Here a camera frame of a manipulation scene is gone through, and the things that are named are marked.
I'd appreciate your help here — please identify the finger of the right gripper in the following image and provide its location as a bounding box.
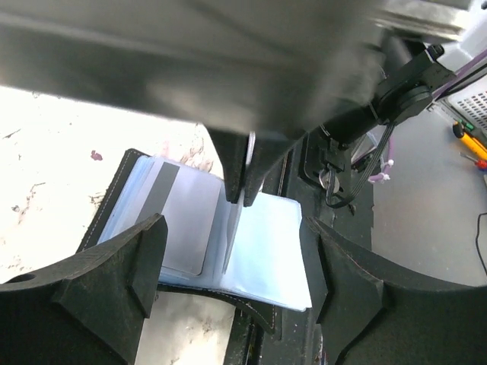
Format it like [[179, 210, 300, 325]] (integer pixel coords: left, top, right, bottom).
[[243, 129, 307, 207]]

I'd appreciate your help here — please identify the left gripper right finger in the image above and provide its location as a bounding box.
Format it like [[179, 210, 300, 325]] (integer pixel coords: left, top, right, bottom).
[[302, 214, 487, 365]]

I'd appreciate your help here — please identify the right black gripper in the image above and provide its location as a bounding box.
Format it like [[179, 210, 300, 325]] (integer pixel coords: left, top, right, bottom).
[[1, 1, 384, 202]]

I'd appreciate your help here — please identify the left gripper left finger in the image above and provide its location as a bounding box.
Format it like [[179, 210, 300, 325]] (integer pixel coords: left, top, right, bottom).
[[1, 214, 167, 364]]

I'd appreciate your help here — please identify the black leather card holder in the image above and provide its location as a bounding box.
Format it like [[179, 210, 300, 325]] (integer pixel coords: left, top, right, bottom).
[[80, 149, 312, 332]]

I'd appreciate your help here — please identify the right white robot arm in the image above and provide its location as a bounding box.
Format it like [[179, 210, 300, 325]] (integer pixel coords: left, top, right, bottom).
[[1, 1, 473, 205]]

